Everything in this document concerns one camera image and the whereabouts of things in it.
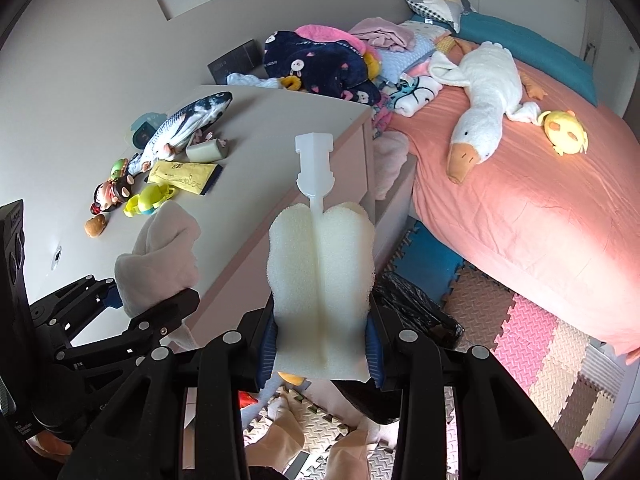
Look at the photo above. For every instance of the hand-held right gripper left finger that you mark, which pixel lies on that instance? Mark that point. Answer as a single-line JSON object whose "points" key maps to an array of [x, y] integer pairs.
{"points": [[266, 350]]}

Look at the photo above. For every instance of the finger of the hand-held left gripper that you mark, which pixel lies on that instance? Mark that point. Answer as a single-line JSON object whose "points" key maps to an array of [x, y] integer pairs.
{"points": [[150, 325], [82, 300]]}

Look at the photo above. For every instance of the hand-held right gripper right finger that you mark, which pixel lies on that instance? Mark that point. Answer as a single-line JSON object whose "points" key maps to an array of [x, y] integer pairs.
{"points": [[372, 355]]}

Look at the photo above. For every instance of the black plastic bag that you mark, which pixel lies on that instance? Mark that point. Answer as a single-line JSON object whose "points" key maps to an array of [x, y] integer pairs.
{"points": [[415, 305]]}

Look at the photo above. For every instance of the beige fleece cloth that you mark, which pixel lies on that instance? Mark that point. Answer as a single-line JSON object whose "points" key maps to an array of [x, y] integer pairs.
{"points": [[160, 255]]}

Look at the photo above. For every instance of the white sponge bottle brush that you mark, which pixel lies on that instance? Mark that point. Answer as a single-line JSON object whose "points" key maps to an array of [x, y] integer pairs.
{"points": [[320, 280]]}

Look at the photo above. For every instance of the green seahorse toy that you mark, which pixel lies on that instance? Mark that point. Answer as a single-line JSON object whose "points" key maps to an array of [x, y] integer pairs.
{"points": [[145, 202]]}

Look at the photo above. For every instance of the person's left hand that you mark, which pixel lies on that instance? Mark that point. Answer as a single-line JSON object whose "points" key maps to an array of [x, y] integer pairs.
{"points": [[52, 446]]}

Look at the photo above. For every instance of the small brown plush toy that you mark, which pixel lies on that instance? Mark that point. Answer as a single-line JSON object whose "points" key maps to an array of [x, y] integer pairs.
{"points": [[95, 225]]}

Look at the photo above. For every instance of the person's leg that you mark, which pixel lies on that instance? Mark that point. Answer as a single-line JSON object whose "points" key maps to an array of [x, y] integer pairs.
{"points": [[352, 452], [280, 435]]}

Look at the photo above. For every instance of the black-haired doll figurine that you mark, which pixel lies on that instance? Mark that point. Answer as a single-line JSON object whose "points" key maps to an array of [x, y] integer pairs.
{"points": [[112, 195]]}

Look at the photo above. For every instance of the small burger toy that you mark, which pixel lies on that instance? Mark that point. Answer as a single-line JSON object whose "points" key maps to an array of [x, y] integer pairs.
{"points": [[119, 168]]}

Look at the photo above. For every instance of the colourful foam floor mat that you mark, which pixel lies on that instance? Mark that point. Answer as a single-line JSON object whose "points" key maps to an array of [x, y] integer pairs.
{"points": [[520, 355]]}

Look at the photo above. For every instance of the yellow packet with blue edge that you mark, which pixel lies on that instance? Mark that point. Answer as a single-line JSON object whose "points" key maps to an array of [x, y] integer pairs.
{"points": [[180, 176]]}

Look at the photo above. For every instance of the teal table clock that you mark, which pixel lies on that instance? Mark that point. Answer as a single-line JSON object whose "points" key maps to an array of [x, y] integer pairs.
{"points": [[145, 130]]}

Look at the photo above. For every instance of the small white block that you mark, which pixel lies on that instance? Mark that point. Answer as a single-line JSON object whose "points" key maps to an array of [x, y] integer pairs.
{"points": [[202, 151]]}

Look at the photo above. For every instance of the pale pink hanging cloth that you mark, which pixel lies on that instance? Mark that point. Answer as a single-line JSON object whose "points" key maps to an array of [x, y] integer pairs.
{"points": [[390, 165]]}

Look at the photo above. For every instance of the bed with pink sheet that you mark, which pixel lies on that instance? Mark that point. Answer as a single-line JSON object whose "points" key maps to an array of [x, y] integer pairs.
{"points": [[525, 230]]}

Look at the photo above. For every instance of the grey fish plush toy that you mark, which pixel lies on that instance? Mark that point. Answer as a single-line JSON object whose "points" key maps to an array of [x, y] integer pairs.
{"points": [[180, 122]]}

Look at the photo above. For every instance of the white baby cloth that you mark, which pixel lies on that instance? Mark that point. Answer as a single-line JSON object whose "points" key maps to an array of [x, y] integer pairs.
{"points": [[250, 80]]}

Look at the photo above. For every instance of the white cartoon print blanket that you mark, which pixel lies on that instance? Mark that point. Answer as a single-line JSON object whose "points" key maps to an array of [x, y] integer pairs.
{"points": [[415, 92]]}

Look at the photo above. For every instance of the navy rabbit print blanket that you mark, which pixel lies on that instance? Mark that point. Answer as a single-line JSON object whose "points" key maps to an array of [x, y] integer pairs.
{"points": [[320, 67]]}

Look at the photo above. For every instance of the white goose plush toy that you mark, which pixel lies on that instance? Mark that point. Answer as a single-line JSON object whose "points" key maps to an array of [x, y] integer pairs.
{"points": [[485, 90]]}

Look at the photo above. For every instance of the yellow chick plush toy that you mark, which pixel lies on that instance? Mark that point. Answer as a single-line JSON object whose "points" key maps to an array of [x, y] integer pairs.
{"points": [[565, 132]]}

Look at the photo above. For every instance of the light blue blanket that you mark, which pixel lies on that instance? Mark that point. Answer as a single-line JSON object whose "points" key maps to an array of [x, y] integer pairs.
{"points": [[400, 57]]}

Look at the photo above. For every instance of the light pink cloth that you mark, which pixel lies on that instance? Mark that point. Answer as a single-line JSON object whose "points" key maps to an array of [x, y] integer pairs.
{"points": [[385, 35]]}

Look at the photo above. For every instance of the hot pink cloth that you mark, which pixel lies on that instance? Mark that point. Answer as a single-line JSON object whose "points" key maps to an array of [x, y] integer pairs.
{"points": [[325, 34]]}

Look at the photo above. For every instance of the teal pillow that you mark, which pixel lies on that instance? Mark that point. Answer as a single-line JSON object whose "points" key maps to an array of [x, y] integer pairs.
{"points": [[530, 45]]}

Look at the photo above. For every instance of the checkered patchwork pillow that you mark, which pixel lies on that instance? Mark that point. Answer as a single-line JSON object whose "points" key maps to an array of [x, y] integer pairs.
{"points": [[440, 5]]}

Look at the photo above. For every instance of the white wardrobe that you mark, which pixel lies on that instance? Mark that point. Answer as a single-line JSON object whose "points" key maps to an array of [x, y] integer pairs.
{"points": [[602, 60]]}

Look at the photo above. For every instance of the black wall switch panel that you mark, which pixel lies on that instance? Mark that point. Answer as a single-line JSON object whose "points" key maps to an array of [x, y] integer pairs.
{"points": [[235, 60]]}

